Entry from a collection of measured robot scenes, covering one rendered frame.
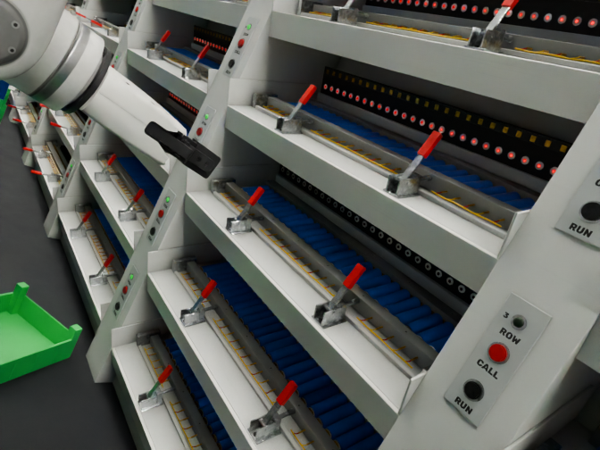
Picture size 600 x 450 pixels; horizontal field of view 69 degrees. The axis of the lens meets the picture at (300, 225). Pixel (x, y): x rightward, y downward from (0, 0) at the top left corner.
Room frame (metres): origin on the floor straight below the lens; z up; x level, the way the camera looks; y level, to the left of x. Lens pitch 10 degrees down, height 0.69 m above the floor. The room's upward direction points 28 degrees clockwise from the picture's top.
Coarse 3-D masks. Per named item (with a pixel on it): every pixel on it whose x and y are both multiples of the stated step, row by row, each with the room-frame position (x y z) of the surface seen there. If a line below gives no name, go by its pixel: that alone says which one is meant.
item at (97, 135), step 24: (144, 0) 1.39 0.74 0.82; (144, 24) 1.38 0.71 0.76; (168, 24) 1.43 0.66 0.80; (192, 24) 1.48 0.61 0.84; (120, 48) 1.41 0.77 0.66; (120, 72) 1.38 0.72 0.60; (168, 96) 1.49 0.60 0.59; (96, 144) 1.39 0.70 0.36; (120, 144) 1.44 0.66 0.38; (72, 192) 1.38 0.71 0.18; (48, 216) 1.42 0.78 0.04
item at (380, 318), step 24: (240, 192) 0.86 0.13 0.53; (264, 216) 0.78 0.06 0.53; (288, 240) 0.72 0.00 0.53; (312, 264) 0.67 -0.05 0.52; (336, 288) 0.63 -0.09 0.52; (360, 288) 0.61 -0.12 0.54; (360, 312) 0.59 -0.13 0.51; (384, 312) 0.57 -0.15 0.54; (408, 336) 0.53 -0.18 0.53; (432, 360) 0.50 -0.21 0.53
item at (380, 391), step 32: (192, 192) 0.87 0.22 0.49; (224, 192) 0.90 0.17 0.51; (224, 224) 0.77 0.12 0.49; (256, 224) 0.79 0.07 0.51; (352, 224) 0.78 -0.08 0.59; (224, 256) 0.74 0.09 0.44; (256, 256) 0.68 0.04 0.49; (288, 256) 0.70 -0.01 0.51; (384, 256) 0.71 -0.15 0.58; (256, 288) 0.66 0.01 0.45; (288, 288) 0.61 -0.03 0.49; (288, 320) 0.59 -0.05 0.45; (320, 352) 0.54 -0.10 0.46; (352, 352) 0.51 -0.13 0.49; (352, 384) 0.49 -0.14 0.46; (384, 384) 0.47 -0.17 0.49; (416, 384) 0.43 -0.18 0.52; (384, 416) 0.45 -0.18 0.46
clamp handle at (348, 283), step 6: (360, 264) 0.57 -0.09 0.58; (354, 270) 0.57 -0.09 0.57; (360, 270) 0.56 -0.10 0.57; (348, 276) 0.57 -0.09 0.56; (354, 276) 0.56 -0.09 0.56; (360, 276) 0.56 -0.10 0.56; (348, 282) 0.56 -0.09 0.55; (354, 282) 0.56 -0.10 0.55; (342, 288) 0.56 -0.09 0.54; (348, 288) 0.56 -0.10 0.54; (336, 294) 0.56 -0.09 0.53; (342, 294) 0.56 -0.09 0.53; (336, 300) 0.56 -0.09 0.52; (330, 306) 0.56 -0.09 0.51; (336, 306) 0.57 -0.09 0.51
